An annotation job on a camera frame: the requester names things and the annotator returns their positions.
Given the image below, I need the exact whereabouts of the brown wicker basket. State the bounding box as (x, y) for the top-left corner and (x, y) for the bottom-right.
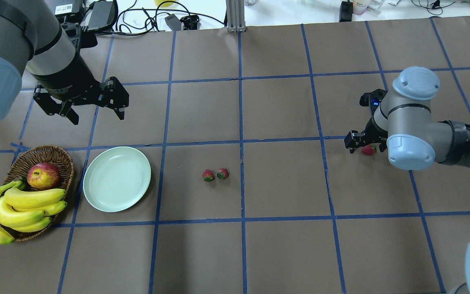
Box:
(2, 145), (75, 243)

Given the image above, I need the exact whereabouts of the yellow banana bunch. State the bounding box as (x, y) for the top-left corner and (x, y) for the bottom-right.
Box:
(0, 180), (67, 245)

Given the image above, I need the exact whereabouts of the light green plate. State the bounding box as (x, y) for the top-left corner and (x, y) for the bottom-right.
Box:
(82, 146), (151, 213)

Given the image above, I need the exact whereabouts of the black power adapter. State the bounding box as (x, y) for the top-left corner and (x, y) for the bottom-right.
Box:
(84, 0), (118, 32)

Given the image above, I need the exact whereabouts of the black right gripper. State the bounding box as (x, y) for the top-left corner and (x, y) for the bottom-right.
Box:
(344, 118), (388, 154)

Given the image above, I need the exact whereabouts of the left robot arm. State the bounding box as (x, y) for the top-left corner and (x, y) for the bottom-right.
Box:
(0, 0), (129, 125)

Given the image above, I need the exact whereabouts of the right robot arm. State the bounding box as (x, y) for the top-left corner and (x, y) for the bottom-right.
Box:
(344, 66), (470, 293)

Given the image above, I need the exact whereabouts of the red strawberry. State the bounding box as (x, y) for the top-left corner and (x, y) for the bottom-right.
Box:
(361, 145), (377, 156)
(216, 168), (230, 179)

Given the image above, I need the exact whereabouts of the black power brick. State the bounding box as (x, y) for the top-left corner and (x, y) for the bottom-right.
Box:
(164, 14), (184, 31)

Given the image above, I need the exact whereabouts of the strawberry with green leaves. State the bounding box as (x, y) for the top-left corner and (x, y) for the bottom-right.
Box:
(202, 169), (215, 182)

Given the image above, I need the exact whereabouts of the red apple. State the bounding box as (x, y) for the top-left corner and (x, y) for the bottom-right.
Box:
(27, 162), (61, 190)

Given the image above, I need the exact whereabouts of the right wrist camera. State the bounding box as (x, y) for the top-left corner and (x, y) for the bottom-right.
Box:
(359, 89), (388, 107)

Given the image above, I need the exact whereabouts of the aluminium frame post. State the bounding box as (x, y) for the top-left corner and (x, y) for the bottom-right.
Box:
(226, 0), (246, 32)

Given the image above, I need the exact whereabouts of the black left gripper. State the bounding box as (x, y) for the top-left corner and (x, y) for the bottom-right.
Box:
(31, 55), (129, 125)

